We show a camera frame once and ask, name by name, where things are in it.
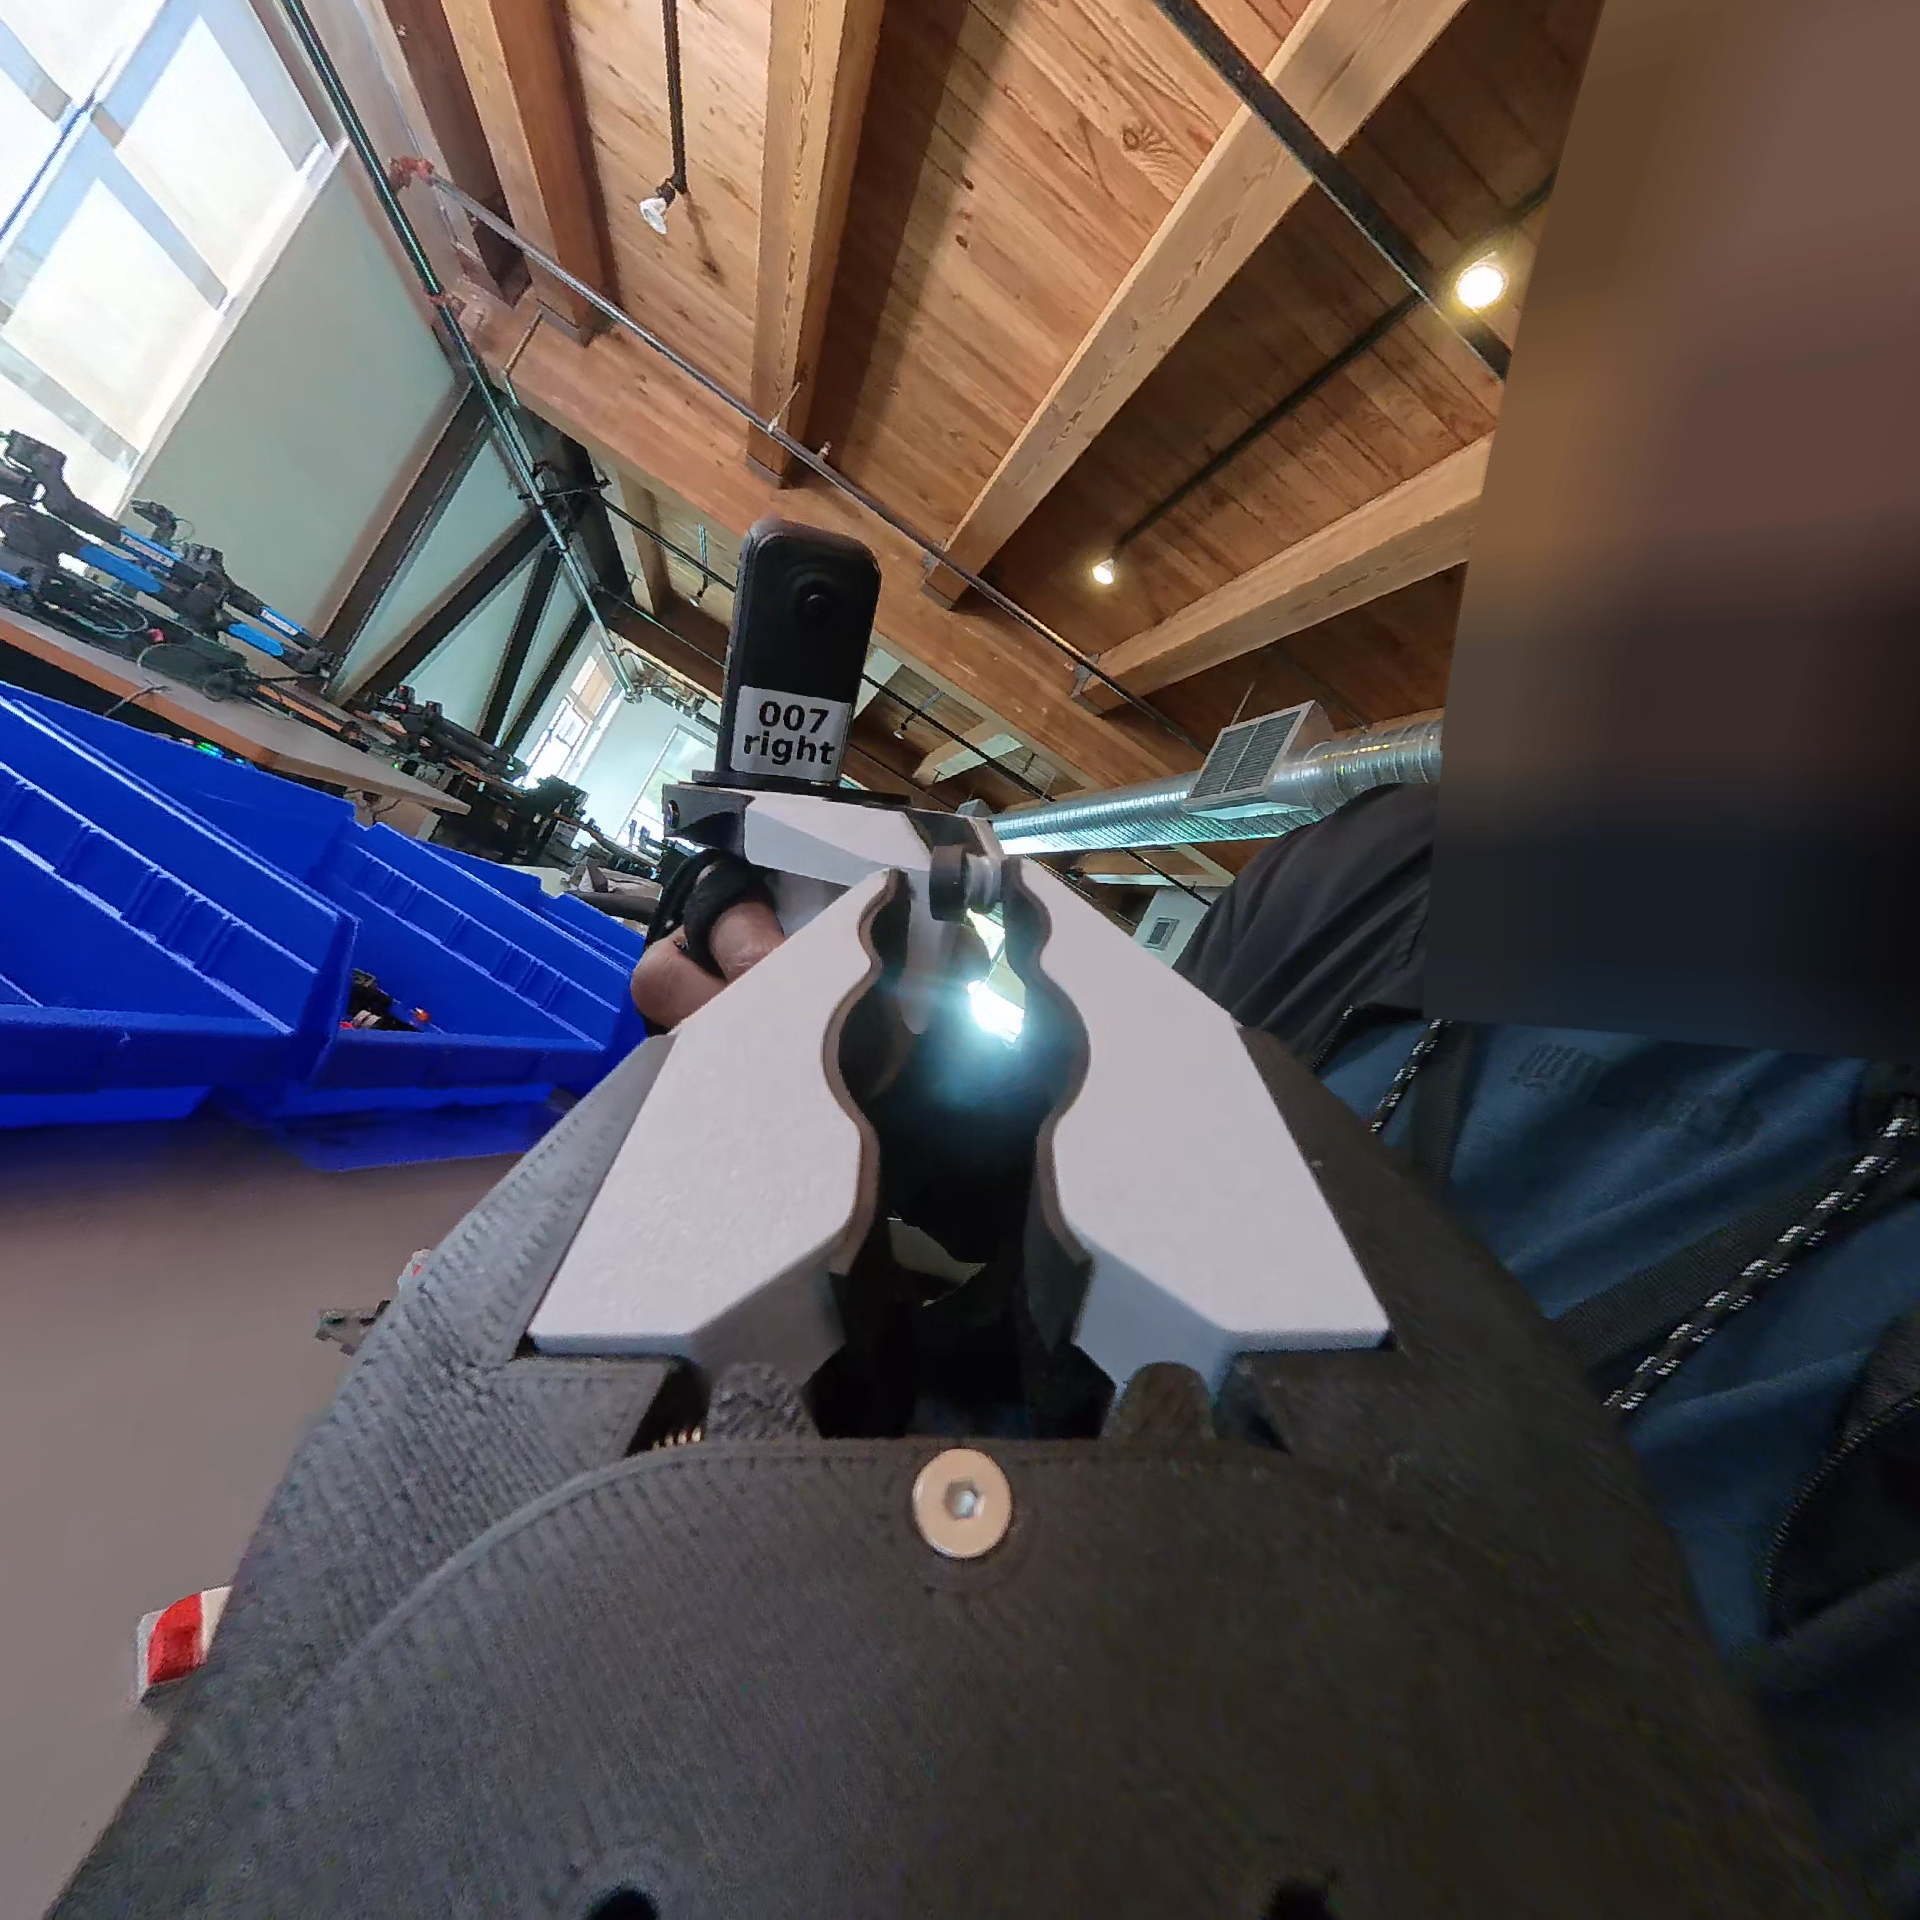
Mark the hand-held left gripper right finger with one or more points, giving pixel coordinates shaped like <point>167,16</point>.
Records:
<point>1215,1185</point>

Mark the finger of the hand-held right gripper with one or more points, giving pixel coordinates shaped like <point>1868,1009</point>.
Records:
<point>983,838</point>
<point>824,840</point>

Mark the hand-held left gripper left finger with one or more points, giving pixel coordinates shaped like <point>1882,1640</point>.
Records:
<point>707,1185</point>

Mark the grey desk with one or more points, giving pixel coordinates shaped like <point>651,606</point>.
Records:
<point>182,1351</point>

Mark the person's right hand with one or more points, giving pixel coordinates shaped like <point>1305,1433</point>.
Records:
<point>749,943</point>

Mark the person in dark blue jacket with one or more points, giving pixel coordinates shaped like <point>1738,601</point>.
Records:
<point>1651,1169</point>

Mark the long wooden table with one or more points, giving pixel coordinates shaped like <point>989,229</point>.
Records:
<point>302,737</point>

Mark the black blue robot arms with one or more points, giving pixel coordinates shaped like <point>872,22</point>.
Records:
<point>182,584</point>

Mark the red white striped brick wing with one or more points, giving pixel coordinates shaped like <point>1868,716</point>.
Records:
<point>185,1634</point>

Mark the silver ventilation duct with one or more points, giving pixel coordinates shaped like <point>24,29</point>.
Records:
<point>1321,765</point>

